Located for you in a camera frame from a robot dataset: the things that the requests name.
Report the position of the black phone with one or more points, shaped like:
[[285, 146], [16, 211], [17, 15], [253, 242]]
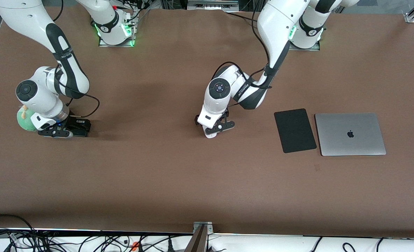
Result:
[[81, 128]]

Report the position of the white computer mouse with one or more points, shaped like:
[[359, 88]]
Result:
[[209, 135]]

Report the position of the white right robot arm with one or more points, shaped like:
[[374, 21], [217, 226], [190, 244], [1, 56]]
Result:
[[28, 17]]

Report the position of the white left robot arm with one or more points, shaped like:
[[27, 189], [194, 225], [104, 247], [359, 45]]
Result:
[[280, 21]]

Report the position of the black mouse pad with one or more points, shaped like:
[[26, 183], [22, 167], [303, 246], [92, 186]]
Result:
[[294, 130]]

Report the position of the green dinosaur plush toy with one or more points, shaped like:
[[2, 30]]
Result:
[[23, 120]]

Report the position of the grey metal box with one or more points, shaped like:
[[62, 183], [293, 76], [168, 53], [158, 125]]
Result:
[[212, 3]]

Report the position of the grey closed laptop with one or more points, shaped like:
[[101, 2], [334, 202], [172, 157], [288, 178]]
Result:
[[350, 134]]

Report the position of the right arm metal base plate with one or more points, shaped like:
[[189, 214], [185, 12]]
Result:
[[131, 33]]

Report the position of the metal table edge bracket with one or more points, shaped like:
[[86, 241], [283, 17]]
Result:
[[202, 227]]

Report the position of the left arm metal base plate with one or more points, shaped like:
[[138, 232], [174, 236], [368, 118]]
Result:
[[312, 47]]

